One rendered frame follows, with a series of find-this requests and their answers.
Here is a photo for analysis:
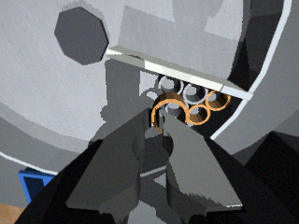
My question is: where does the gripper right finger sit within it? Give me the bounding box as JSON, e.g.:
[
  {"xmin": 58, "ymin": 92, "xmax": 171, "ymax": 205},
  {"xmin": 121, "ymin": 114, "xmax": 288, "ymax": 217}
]
[{"xmin": 156, "ymin": 107, "xmax": 298, "ymax": 224}]

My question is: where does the bronze bushing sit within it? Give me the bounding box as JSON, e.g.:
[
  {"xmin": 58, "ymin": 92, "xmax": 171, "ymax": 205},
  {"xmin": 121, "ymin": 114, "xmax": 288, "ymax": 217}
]
[
  {"xmin": 188, "ymin": 102, "xmax": 210, "ymax": 125},
  {"xmin": 203, "ymin": 88, "xmax": 231, "ymax": 111},
  {"xmin": 151, "ymin": 92, "xmax": 190, "ymax": 133}
]

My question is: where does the grey metal ring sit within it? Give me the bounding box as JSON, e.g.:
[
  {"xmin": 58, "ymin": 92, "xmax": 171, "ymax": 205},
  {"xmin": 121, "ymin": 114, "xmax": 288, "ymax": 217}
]
[
  {"xmin": 181, "ymin": 80, "xmax": 208, "ymax": 105},
  {"xmin": 158, "ymin": 74, "xmax": 184, "ymax": 94},
  {"xmin": 164, "ymin": 93, "xmax": 189, "ymax": 118}
]

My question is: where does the blue crate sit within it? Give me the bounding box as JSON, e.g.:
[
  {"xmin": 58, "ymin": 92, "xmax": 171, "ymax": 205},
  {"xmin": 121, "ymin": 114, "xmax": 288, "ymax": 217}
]
[{"xmin": 18, "ymin": 166, "xmax": 55, "ymax": 203}]

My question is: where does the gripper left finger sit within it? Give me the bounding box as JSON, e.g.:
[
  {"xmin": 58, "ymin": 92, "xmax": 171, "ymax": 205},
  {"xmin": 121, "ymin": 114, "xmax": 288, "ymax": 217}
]
[{"xmin": 14, "ymin": 108, "xmax": 152, "ymax": 224}]

